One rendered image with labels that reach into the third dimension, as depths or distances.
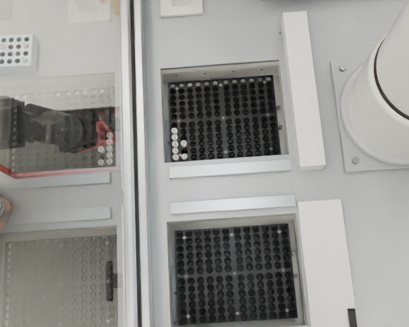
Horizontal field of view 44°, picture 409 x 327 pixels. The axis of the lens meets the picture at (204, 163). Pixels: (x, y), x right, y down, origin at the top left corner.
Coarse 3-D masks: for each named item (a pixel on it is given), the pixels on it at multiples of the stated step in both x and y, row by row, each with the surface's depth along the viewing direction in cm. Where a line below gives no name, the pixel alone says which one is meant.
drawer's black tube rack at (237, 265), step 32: (192, 256) 100; (224, 256) 96; (256, 256) 99; (288, 256) 99; (192, 288) 98; (224, 288) 95; (256, 288) 95; (288, 288) 98; (192, 320) 97; (224, 320) 96; (256, 320) 93
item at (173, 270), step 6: (294, 252) 101; (174, 270) 101; (174, 276) 101; (294, 276) 100; (174, 282) 101; (174, 288) 100; (174, 294) 100; (174, 300) 100; (174, 306) 99; (174, 312) 99; (174, 318) 99
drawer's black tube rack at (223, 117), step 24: (192, 96) 109; (216, 96) 108; (240, 96) 105; (264, 96) 104; (192, 120) 104; (216, 120) 104; (240, 120) 103; (264, 120) 106; (192, 144) 105; (216, 144) 102; (240, 144) 102; (264, 144) 102
